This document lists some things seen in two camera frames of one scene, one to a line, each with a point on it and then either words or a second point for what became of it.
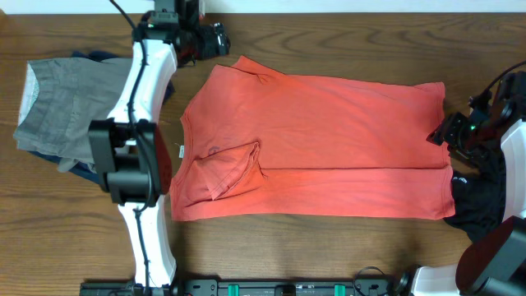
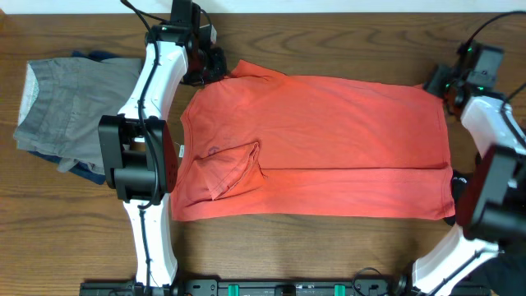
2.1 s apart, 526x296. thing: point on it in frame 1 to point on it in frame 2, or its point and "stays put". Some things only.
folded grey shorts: x=61 y=98 stays put
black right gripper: x=448 y=131 to x=432 y=85
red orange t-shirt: x=259 y=143 stays put
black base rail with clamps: x=399 y=285 stays put
